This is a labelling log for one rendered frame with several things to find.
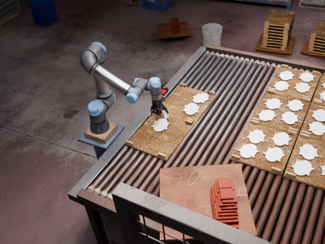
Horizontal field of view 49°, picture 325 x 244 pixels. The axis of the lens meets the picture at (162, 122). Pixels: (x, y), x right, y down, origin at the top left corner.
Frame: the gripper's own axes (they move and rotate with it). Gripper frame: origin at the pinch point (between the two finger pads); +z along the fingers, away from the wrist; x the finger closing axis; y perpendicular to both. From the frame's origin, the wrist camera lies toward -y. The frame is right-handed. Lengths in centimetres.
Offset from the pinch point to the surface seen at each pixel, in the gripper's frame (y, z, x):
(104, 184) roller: 62, 10, -18
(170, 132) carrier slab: 5.2, 7.8, 9.7
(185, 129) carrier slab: -1.0, 7.8, 19.0
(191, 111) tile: -20.6, 6.7, 18.3
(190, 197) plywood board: 66, -3, 41
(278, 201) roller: 47, 10, 90
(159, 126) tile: 1.6, 6.7, -0.5
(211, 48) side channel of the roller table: -121, 7, 12
